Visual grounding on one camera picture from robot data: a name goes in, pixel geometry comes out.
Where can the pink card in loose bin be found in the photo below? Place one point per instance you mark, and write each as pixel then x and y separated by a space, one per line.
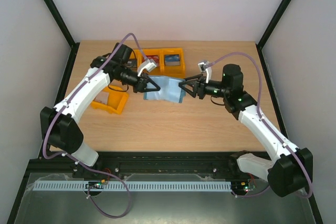
pixel 102 98

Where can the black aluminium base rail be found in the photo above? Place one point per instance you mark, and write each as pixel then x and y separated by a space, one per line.
pixel 218 165

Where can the middle yellow bin in row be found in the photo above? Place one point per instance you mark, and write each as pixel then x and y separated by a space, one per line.
pixel 153 54

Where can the slotted white cable duct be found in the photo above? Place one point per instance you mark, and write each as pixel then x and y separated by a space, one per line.
pixel 133 186

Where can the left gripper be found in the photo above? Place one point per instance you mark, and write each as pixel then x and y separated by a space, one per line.
pixel 142 86

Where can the blue card stack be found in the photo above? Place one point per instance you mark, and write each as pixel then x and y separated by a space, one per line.
pixel 172 60

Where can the red card stack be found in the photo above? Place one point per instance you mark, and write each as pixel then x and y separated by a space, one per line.
pixel 155 58

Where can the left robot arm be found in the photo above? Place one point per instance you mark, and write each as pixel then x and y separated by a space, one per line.
pixel 59 125

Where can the loose yellow bin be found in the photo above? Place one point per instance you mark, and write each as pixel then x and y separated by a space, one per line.
pixel 116 101

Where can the right yellow bin in row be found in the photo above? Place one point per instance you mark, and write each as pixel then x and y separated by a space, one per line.
pixel 173 71

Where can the teal leather card holder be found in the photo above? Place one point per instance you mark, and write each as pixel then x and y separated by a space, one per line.
pixel 169 90

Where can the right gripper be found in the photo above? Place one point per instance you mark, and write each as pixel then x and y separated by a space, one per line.
pixel 198 89

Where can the black card stack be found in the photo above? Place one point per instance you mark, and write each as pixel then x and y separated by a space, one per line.
pixel 132 63

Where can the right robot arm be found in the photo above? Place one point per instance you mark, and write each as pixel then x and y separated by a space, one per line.
pixel 289 168

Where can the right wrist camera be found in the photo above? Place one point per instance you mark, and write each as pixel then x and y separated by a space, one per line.
pixel 204 67

